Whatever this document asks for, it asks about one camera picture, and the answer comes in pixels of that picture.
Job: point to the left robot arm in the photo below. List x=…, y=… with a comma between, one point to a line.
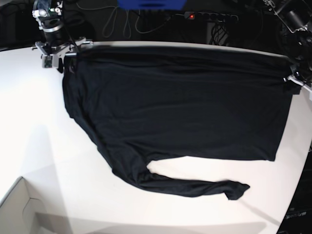
x=296, y=16

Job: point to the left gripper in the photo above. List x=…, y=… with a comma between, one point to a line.
x=297, y=79

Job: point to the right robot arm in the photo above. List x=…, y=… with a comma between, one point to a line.
x=63, y=34

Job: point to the black t-shirt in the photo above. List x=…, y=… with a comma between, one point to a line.
x=139, y=105

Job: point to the black power strip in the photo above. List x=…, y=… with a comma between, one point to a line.
x=210, y=16

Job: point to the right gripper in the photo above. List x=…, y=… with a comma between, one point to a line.
x=48, y=52

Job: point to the white cardboard box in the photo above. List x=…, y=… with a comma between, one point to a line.
x=17, y=215

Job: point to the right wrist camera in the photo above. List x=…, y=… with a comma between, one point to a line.
x=50, y=61

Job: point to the blue box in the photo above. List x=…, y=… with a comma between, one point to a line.
x=151, y=4

